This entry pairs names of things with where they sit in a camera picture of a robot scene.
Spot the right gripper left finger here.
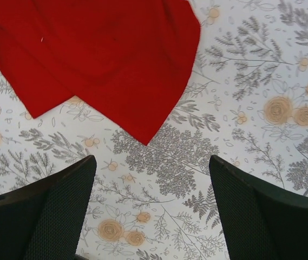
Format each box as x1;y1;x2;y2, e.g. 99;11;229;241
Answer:
0;155;97;260

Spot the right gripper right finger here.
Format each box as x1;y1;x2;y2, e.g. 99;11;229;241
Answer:
209;155;308;259

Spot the floral table cloth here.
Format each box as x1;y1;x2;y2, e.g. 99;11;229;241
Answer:
0;1;308;259

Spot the red t shirt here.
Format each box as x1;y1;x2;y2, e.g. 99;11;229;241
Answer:
0;1;200;145

